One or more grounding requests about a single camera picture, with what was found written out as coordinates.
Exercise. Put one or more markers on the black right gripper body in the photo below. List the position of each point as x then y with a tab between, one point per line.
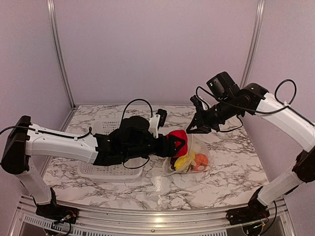
213	119

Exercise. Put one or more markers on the aluminium frame post right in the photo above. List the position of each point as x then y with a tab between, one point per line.
254	42

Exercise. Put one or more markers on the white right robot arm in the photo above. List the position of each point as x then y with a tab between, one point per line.
258	101

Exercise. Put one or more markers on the aluminium frame post left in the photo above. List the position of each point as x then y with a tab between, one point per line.
59	54

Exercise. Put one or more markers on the red bell pepper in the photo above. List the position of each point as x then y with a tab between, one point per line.
180	132

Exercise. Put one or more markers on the aluminium frame post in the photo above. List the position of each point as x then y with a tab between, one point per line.
59	54
254	42

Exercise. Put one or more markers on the white plastic perforated basket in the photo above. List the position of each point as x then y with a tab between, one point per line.
115	173

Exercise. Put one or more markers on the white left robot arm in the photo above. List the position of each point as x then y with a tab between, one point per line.
135	137

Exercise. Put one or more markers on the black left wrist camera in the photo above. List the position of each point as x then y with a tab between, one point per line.
161	116

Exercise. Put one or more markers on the aluminium front table rail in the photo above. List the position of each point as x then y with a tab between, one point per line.
101	221

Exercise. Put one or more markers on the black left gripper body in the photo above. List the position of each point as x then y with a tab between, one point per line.
160	150

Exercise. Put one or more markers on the clear zip top bag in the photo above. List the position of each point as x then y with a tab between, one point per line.
195	144

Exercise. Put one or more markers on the orange mini pumpkin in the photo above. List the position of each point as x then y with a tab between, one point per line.
200	162

